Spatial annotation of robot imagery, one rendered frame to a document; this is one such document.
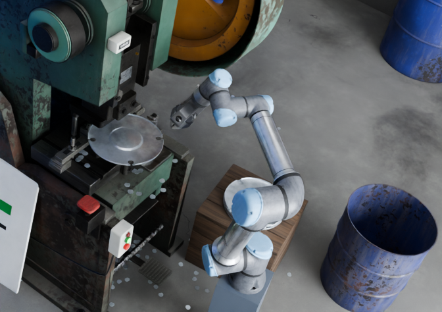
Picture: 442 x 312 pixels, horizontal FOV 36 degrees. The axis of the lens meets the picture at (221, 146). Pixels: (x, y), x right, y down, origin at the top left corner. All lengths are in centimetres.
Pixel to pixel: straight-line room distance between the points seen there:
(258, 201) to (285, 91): 236
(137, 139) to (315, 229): 131
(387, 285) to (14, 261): 162
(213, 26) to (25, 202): 101
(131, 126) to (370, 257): 117
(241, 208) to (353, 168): 197
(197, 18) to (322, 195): 151
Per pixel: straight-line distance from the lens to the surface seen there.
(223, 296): 272
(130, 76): 254
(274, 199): 215
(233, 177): 323
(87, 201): 245
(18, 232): 294
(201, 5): 264
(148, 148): 264
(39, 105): 266
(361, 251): 307
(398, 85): 488
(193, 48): 270
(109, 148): 262
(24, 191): 281
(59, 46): 217
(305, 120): 426
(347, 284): 324
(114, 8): 216
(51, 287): 312
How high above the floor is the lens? 258
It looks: 41 degrees down
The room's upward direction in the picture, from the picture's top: 15 degrees clockwise
